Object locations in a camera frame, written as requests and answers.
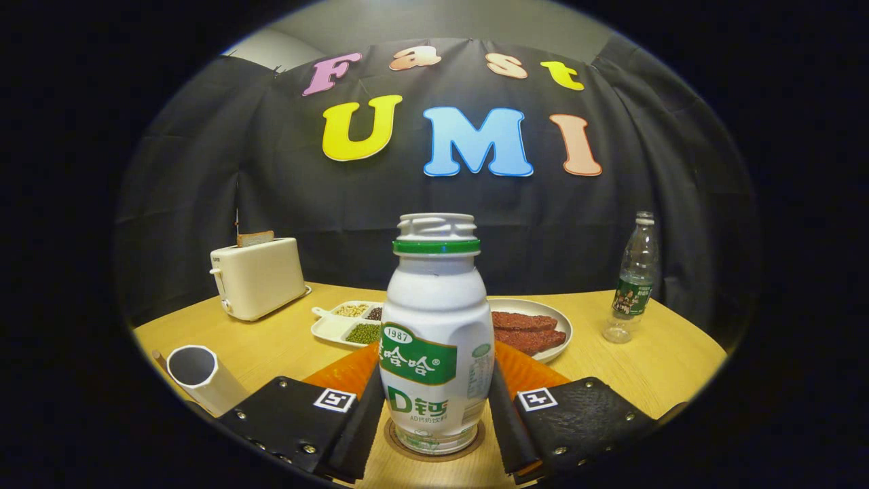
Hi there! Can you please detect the clear plastic water bottle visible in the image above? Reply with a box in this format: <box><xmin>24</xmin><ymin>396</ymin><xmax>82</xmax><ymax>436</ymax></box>
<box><xmin>602</xmin><ymin>211</ymin><xmax>661</xmax><ymax>344</ymax></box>

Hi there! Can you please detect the white divided dish of beans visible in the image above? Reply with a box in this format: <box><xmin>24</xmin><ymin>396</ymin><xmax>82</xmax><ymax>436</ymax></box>
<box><xmin>310</xmin><ymin>301</ymin><xmax>384</xmax><ymax>348</ymax></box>

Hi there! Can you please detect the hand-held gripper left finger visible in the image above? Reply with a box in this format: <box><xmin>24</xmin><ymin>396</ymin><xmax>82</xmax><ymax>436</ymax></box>
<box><xmin>216</xmin><ymin>342</ymin><xmax>386</xmax><ymax>484</ymax></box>

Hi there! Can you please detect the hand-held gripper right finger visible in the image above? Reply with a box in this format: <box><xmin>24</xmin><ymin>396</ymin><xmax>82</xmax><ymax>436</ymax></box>
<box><xmin>487</xmin><ymin>342</ymin><xmax>659</xmax><ymax>486</ymax></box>

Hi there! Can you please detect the black backdrop cloth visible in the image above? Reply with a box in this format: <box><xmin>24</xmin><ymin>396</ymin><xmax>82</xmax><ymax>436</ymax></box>
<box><xmin>112</xmin><ymin>31</ymin><xmax>758</xmax><ymax>354</ymax></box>

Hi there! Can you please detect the white cup wooden handle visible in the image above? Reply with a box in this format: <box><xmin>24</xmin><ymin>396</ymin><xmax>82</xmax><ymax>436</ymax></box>
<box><xmin>151</xmin><ymin>344</ymin><xmax>250</xmax><ymax>418</ymax></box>

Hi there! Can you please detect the wooden table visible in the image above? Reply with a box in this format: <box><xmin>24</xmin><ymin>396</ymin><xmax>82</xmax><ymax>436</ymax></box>
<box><xmin>132</xmin><ymin>282</ymin><xmax>728</xmax><ymax>489</ymax></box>

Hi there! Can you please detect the white juice bottle green label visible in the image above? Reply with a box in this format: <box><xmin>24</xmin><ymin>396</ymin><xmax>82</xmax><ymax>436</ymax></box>
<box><xmin>379</xmin><ymin>213</ymin><xmax>496</xmax><ymax>456</ymax></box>

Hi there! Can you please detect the cream toaster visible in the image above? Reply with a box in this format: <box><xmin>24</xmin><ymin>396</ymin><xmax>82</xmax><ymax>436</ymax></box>
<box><xmin>209</xmin><ymin>237</ymin><xmax>312</xmax><ymax>323</ymax></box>

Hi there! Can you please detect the white round plate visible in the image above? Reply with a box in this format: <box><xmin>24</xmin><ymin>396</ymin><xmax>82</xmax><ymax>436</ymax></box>
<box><xmin>486</xmin><ymin>297</ymin><xmax>574</xmax><ymax>364</ymax></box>

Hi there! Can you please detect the round brown coaster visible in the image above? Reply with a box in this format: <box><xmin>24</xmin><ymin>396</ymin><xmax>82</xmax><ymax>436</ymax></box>
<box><xmin>384</xmin><ymin>416</ymin><xmax>487</xmax><ymax>463</ymax></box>

